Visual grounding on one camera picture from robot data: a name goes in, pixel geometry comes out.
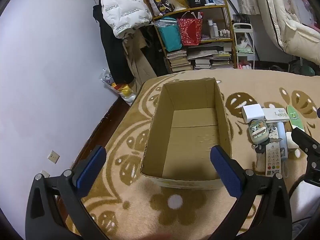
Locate wide pile of books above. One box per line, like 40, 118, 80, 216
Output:
186, 42, 234, 70

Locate purple printed bag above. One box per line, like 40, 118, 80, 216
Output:
144, 0, 173, 17

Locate cardboard box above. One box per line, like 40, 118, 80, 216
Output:
140, 77, 233, 190

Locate plastic bag of snacks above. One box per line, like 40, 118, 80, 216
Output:
100, 67, 137, 105

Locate wooden shelf rack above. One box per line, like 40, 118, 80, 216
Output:
151, 0, 237, 73

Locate teal bag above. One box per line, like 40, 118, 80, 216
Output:
156, 17, 182, 52

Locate green finger skateboard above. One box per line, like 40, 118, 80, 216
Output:
286, 104, 307, 133

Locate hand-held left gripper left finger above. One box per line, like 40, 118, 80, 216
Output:
25, 145, 110, 240

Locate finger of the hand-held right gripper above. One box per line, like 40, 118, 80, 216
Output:
291, 127, 320, 155

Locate cream padded chair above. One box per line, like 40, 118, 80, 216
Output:
260, 0, 320, 77

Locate white square box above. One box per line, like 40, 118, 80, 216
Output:
241, 104, 265, 124

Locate tall stack of books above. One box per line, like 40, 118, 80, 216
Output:
166, 49, 193, 72

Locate white wall socket with holes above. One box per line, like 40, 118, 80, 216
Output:
48, 150, 60, 164

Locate white long box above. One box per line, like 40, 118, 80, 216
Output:
262, 108, 290, 123

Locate dark wooden bed frame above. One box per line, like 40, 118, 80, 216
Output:
71, 96, 132, 170

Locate row of small bottles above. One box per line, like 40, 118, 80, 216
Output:
207, 19, 232, 38

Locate cartoon printed earbuds case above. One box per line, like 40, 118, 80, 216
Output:
247, 119, 268, 144

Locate white plug adapter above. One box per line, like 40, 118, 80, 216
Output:
286, 131, 300, 153

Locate beige hanging garment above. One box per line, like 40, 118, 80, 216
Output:
122, 35, 158, 93

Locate key bunch with black fob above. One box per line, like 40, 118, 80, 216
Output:
254, 124, 279, 154

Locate white remote control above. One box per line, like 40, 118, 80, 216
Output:
265, 141, 282, 178

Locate black coat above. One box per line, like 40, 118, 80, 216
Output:
92, 5, 135, 84

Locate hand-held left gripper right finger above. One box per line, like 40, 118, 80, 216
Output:
207, 145, 293, 240

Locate white rolling cart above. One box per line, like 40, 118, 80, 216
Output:
232, 22, 257, 70

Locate pale blue gadget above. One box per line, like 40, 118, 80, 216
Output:
275, 122, 288, 161

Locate red patterned bag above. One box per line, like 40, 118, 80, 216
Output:
177, 12, 203, 46

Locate white puffer jacket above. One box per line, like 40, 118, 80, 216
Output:
100, 0, 153, 39

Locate blue cloth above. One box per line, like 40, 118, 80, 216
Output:
291, 220, 308, 240

